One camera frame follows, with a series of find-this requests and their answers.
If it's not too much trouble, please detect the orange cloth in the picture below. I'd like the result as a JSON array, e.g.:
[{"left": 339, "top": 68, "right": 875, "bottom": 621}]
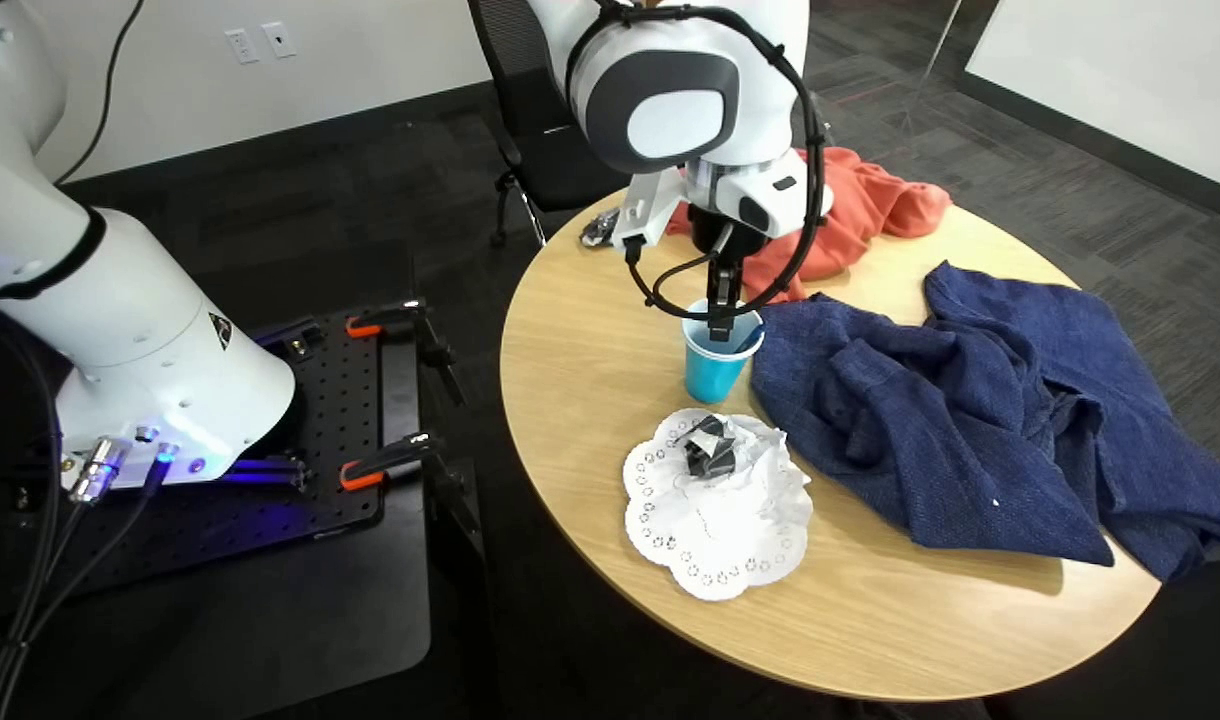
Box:
[{"left": 663, "top": 141, "right": 956, "bottom": 309}]

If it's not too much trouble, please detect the black binder clip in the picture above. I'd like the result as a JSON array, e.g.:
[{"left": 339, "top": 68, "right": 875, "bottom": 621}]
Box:
[{"left": 681, "top": 410, "right": 745, "bottom": 482}]

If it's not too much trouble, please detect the white wall outlet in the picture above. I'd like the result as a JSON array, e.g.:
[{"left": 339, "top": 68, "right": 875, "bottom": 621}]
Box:
[
  {"left": 262, "top": 15, "right": 301, "bottom": 65},
  {"left": 221, "top": 19, "right": 263, "bottom": 68}
]

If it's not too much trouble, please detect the black orange clamp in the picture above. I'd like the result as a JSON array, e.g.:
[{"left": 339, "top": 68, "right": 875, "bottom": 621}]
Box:
[
  {"left": 339, "top": 297, "right": 431, "bottom": 344},
  {"left": 336, "top": 427, "right": 436, "bottom": 500}
]

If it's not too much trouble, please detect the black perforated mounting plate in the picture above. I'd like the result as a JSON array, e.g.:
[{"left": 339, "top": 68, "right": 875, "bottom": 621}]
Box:
[{"left": 0, "top": 297, "right": 442, "bottom": 632}]

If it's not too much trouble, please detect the blue plastic cup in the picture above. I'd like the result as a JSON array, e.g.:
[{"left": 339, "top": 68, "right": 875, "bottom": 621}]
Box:
[{"left": 681, "top": 309, "right": 768, "bottom": 406}]

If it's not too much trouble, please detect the dark blue cloth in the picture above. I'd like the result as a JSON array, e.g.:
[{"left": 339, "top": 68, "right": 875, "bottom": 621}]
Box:
[{"left": 747, "top": 259, "right": 1220, "bottom": 587}]

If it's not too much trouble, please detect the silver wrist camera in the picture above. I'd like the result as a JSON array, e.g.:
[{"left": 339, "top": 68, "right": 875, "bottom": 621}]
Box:
[{"left": 613, "top": 163, "right": 681, "bottom": 259}]

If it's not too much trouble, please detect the small black silver object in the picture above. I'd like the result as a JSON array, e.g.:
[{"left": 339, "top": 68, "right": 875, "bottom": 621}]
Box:
[{"left": 577, "top": 203, "right": 628, "bottom": 257}]

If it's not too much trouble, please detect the black wall cable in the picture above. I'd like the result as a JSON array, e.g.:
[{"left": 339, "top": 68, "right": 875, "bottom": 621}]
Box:
[{"left": 54, "top": 0, "right": 154, "bottom": 182}]

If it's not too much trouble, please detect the black mesh office chair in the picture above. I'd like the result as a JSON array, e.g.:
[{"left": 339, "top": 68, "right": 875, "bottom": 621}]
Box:
[{"left": 466, "top": 0, "right": 640, "bottom": 251}]

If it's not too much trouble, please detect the black base cable bundle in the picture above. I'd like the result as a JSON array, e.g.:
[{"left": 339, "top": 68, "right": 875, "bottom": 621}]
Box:
[{"left": 0, "top": 442, "right": 177, "bottom": 720}]

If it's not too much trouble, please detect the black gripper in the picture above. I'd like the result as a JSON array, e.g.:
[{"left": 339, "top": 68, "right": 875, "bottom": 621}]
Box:
[{"left": 688, "top": 195, "right": 782, "bottom": 344}]

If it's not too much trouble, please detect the white paper doily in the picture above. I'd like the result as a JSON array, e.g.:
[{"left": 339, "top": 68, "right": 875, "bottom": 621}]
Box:
[{"left": 616, "top": 405, "right": 817, "bottom": 605}]

